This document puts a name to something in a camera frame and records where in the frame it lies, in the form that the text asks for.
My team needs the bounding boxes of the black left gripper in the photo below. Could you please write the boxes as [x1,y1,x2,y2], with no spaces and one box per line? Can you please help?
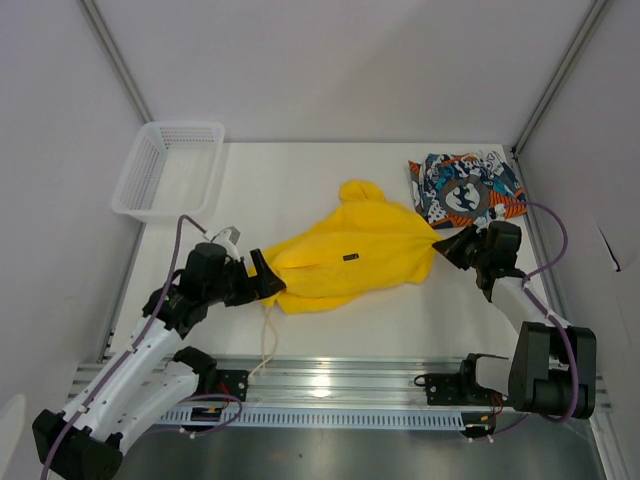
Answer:
[204,249,285,307]

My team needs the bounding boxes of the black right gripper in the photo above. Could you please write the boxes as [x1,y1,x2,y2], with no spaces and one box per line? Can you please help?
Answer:
[432,224,490,271]

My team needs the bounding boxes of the colourful patterned shorts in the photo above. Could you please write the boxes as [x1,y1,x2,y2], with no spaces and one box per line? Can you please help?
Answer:
[408,150,527,229]

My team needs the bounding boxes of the yellow shorts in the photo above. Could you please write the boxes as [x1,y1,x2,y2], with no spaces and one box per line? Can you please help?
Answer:
[247,179,445,384]

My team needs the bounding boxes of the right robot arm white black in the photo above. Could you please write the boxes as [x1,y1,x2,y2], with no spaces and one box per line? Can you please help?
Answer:
[422,221,597,423]

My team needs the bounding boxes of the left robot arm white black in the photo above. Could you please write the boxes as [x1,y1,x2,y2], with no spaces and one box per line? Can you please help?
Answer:
[32,241,286,479]

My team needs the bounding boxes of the white plastic basket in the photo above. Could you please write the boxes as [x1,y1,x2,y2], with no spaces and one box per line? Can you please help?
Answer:
[111,120,226,223]

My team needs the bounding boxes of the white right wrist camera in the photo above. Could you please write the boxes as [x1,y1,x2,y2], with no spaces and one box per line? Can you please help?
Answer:
[489,203,508,222]

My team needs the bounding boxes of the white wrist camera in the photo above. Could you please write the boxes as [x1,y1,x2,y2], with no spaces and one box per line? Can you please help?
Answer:
[203,226,241,260]
[489,203,508,222]

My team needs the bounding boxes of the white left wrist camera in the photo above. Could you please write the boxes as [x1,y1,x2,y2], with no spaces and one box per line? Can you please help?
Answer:
[203,226,241,260]

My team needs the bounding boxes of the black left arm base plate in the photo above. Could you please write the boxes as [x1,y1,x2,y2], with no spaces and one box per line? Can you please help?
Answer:
[213,369,249,402]

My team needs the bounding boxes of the aluminium mounting rail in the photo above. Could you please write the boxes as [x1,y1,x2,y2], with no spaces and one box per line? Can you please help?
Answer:
[67,355,614,414]

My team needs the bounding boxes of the slotted grey cable duct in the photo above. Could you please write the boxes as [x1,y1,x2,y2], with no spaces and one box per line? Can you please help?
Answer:
[157,405,465,431]

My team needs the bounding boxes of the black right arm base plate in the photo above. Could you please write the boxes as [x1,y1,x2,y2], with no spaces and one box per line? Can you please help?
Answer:
[413,373,512,407]

